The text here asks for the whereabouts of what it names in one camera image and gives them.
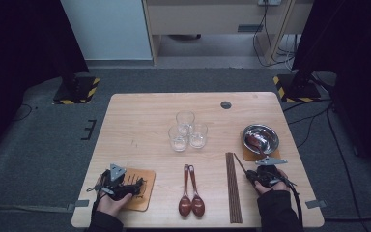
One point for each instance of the black stand yellow striped base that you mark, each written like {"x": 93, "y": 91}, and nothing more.
{"x": 80, "y": 93}
{"x": 299, "y": 92}

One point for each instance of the white cabinet panel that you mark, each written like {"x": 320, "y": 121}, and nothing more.
{"x": 109, "y": 29}

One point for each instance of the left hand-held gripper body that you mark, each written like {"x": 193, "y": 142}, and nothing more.
{"x": 112, "y": 187}

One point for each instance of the stainless steel bowl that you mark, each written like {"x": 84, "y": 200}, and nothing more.
{"x": 265, "y": 135}

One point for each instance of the dark curtain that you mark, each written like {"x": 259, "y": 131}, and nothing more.
{"x": 19, "y": 48}
{"x": 360, "y": 64}

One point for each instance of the black floor tape mark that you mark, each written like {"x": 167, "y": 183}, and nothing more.
{"x": 90, "y": 129}

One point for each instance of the white power strip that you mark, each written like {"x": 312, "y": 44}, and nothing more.
{"x": 270, "y": 2}

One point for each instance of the person's right hand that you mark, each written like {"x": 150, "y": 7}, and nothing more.
{"x": 275, "y": 189}

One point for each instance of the reddish brown wooden spoon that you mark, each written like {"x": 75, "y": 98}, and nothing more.
{"x": 252, "y": 140}
{"x": 185, "y": 206}
{"x": 198, "y": 206}

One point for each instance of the light wooden desk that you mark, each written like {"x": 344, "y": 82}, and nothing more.
{"x": 206, "y": 19}

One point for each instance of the grey desk label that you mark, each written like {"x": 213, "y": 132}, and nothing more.
{"x": 250, "y": 28}

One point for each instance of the grey tape piece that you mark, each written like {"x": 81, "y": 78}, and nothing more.
{"x": 79, "y": 204}
{"x": 316, "y": 204}

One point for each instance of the row of dark chopsticks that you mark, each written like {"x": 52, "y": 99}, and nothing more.
{"x": 234, "y": 193}

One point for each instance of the grey round table grommet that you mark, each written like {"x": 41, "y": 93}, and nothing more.
{"x": 225, "y": 105}

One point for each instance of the person's left hand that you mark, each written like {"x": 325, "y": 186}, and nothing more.
{"x": 111, "y": 206}

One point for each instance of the clear drinking glass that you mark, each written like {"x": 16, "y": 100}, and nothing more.
{"x": 185, "y": 119}
{"x": 198, "y": 137}
{"x": 178, "y": 140}

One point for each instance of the wooden coaster with cutouts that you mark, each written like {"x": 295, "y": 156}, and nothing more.
{"x": 145, "y": 199}
{"x": 249, "y": 157}

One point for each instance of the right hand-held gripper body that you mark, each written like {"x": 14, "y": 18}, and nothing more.
{"x": 269, "y": 175}

